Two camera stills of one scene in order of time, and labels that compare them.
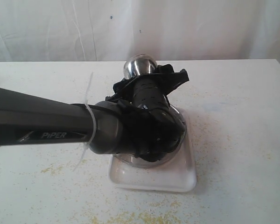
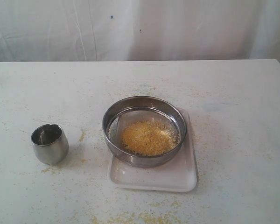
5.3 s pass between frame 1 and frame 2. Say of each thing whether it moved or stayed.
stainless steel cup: moved
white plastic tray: stayed
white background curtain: stayed
